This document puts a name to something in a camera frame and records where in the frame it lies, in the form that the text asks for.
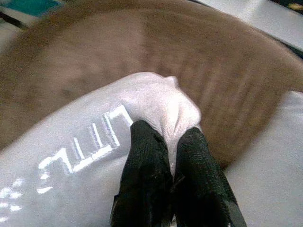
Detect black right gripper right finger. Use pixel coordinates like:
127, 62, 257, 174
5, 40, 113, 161
172, 126, 248, 227

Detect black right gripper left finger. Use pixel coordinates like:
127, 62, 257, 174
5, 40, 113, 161
110, 120, 176, 227

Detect light grey pillow white print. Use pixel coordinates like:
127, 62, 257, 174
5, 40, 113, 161
0, 71, 203, 227

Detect teal mat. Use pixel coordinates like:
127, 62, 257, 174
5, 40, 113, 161
4, 0, 62, 17

